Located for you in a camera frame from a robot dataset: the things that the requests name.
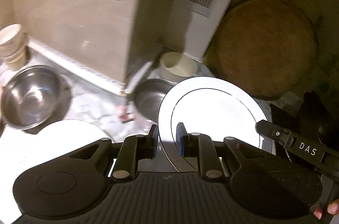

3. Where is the white plate with black rings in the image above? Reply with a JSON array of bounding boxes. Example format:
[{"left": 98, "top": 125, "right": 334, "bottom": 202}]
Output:
[{"left": 158, "top": 77, "right": 276, "bottom": 172}]

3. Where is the large stainless steel bowl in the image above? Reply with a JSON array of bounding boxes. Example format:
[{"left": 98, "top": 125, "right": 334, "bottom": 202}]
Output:
[{"left": 1, "top": 65, "right": 62, "bottom": 130}]

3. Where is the person's right hand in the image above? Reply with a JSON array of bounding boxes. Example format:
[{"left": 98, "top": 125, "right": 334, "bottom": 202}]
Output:
[{"left": 313, "top": 199, "right": 339, "bottom": 219}]

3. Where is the music-note edge tape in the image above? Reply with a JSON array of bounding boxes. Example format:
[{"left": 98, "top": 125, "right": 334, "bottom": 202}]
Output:
[{"left": 28, "top": 37, "right": 125, "bottom": 96}]

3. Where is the cream plastic cup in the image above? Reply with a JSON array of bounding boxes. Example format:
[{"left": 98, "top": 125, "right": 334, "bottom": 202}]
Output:
[{"left": 159, "top": 52, "right": 198, "bottom": 83}]

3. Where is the white plate at left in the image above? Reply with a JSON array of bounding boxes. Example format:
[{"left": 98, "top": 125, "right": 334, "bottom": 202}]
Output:
[{"left": 0, "top": 119, "right": 108, "bottom": 223}]

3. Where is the round wooden cutting board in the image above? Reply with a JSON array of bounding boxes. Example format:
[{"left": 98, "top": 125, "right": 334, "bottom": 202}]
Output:
[{"left": 204, "top": 0, "right": 318, "bottom": 100}]

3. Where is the clear plastic container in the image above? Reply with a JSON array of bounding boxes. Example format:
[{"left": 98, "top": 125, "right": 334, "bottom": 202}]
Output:
[{"left": 5, "top": 48, "right": 27, "bottom": 71}]

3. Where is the small steel pot pink handle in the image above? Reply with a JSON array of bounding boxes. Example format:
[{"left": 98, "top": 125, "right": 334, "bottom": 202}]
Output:
[{"left": 133, "top": 78, "right": 174, "bottom": 123}]

